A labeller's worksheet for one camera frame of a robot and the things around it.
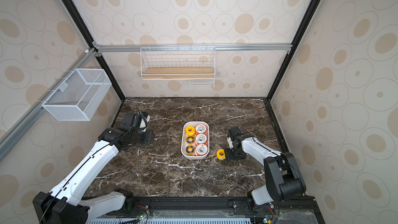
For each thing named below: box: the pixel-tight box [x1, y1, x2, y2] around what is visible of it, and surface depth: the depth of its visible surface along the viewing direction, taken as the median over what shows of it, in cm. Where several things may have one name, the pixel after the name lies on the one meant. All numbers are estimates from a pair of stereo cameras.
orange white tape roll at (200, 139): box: [194, 133, 208, 145], surface depth 94 cm
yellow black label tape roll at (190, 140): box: [185, 135, 196, 146], surface depth 98 cm
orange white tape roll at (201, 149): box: [195, 144, 208, 157], surface depth 90 cm
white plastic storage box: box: [180, 121, 210, 160], surface depth 95 cm
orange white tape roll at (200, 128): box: [194, 123, 207, 135], surface depth 99 cm
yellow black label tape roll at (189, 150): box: [185, 145, 195, 156], surface depth 93 cm
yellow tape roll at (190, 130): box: [185, 125, 196, 136], surface depth 99 cm
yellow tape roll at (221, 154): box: [216, 148, 226, 161], surface depth 91 cm
